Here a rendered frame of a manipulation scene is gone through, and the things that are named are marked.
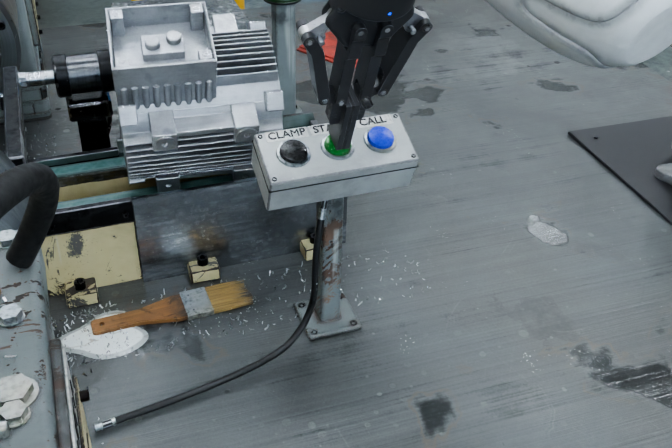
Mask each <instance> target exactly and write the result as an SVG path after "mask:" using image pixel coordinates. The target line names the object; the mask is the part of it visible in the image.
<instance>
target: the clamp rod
mask: <svg viewBox="0 0 672 448"><path fill-rule="evenodd" d="M24 75H25V77H26V81H21V79H20V82H21V83H26V84H27V87H35V86H43V85H51V84H55V79H54V74H53V69H52V70H44V71H35V72H27V73H25V74H19V76H24Z"/></svg>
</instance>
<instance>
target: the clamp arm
mask: <svg viewBox="0 0 672 448"><path fill-rule="evenodd" d="M19 74H25V72H20V73H19V71H18V68H17V66H9V67H3V68H2V79H3V93H0V105H1V110H2V111H3V110H4V127H5V151H2V152H3V153H4V154H5V155H6V156H7V157H8V158H9V159H10V160H11V161H12V162H13V163H14V164H15V166H18V165H21V164H25V163H28V162H27V150H26V138H25V126H24V114H23V102H22V91H23V89H26V88H28V87H27V84H26V83H21V82H20V79H21V81H26V77H25V75H24V76H19ZM21 84H22V85H21ZM21 86H22V87H26V88H23V89H22V87H21Z"/></svg>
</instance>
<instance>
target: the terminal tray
mask: <svg viewBox="0 0 672 448"><path fill-rule="evenodd" d="M194 6H199V7H200V10H199V11H195V10H194V9H193V7H194ZM113 12H119V16H117V17H114V16H113V15H112V13H113ZM105 16H106V25H107V33H108V42H109V51H110V60H111V69H112V76H113V82H114V88H115V93H116V98H117V104H118V105H128V104H135V105H136V108H137V110H138V109H139V108H140V105H144V107H145V108H146V109H148V108H150V104H154V105H155V107H157V108H159V107H160V106H161V103H165V105H166V106H167V107H169V106H170V105H171V102H175V103H176V105H178V106H179V105H181V103H182V101H186V103H187V104H188V105H190V104H191V103H192V100H196V102H197V103H198V104H200V103H201V102H202V99H206V101H207V102H209V103H210V102H211V101H212V98H216V97H217V57H216V52H215V47H214V42H213V38H212V33H211V28H210V23H209V18H208V13H207V8H206V3H205V1H200V2H186V3H172V4H157V5H143V6H129V7H114V8H105ZM204 51H207V52H208V53H209V56H208V57H204V56H202V53H203V52H204ZM121 58H123V59H125V63H124V64H119V63H118V60H119V59H121Z"/></svg>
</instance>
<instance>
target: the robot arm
mask: <svg viewBox="0 0 672 448"><path fill-rule="evenodd" d="M485 1H486V2H488V3H489V4H490V5H491V6H492V7H493V8H495V9H496V10H497V11H498V12H499V13H501V14H502V15H503V16H504V17H506V18H507V19H508V20H509V21H510V22H512V23H513V24H514V25H516V26H517V27H518V28H520V29H521V30H522V31H523V32H525V33H526V34H528V35H529V36H530V37H532V38H533V39H535V40H536V41H538V42H539V43H541V44H542V45H544V46H546V47H547V48H549V49H551V50H553V51H555V52H557V53H559V54H561V55H563V56H565V57H567V58H569V59H571V60H574V61H577V62H579V63H582V64H585V65H589V66H593V67H597V68H602V69H607V68H615V67H628V66H633V65H636V64H639V63H641V62H644V61H646V60H648V59H650V58H652V57H654V56H656V55H657V54H659V53H660V52H662V51H663V50H665V49H666V48H667V47H669V46H670V45H671V44H672V0H485ZM414 3H415V0H328V1H327V3H326V4H325V5H324V7H323V9H322V15H321V16H320V17H318V18H316V19H315V20H313V21H311V22H310V23H309V22H308V20H306V19H300V20H298V21H297V22H296V28H297V31H298V33H299V36H300V38H301V41H302V43H303V45H304V47H305V48H306V52H307V58H308V64H309V70H310V76H311V82H312V87H313V89H314V92H315V94H316V97H317V99H318V102H319V104H320V105H326V104H327V106H326V110H325V113H326V115H327V118H328V120H329V127H328V131H329V134H330V136H331V139H332V141H333V144H334V146H335V149H336V150H341V149H349V148H350V144H351V141H352V137H353V133H354V129H355V125H356V121H357V120H361V119H362V118H363V117H364V113H365V110H366V109H368V108H371V107H372V106H373V102H372V99H371V97H372V96H374V95H377V94H378V96H385V95H387V94H388V92H389V91H390V89H391V87H392V86H393V84H394V82H395V81H396V79H397V77H398V76H399V74H400V72H401V70H402V69H403V67H404V65H405V64H406V62H407V60H408V59H409V57H410V55H411V53H412V52H413V50H414V48H415V47H416V45H417V43H418V42H419V41H420V40H421V39H422V38H423V37H424V36H425V35H426V34H427V33H428V32H429V31H430V30H431V29H432V27H433V25H432V23H431V21H430V19H429V17H428V16H427V14H426V12H425V10H424V8H423V7H422V6H416V7H415V8H414ZM327 29H329V30H330V31H331V32H332V33H333V34H334V36H335V37H336V38H337V46H336V51H335V55H334V60H333V65H332V70H331V75H330V80H329V81H328V76H327V69H326V62H325V55H324V51H323V49H322V46H323V45H324V44H325V41H324V40H325V38H326V35H325V32H326V30H327ZM390 38H391V39H390ZM389 39H390V41H389ZM357 59H358V61H357V66H356V70H355V74H354V79H353V87H354V89H353V87H352V84H351V81H352V77H353V73H354V69H355V64H356V60H357ZM383 76H384V77H383Z"/></svg>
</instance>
